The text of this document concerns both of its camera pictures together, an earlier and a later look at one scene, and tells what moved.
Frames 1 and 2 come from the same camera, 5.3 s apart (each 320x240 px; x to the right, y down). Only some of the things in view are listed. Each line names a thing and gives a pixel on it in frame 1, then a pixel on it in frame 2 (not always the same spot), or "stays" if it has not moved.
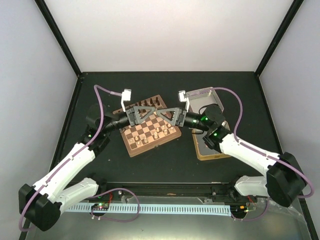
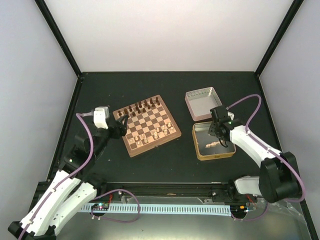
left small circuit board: [100, 206] stays
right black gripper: [178, 117] to [211, 131]
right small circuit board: [239, 209] stays
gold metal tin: [204, 152] stays
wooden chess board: [155, 130] stays
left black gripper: [136, 113] to [122, 129]
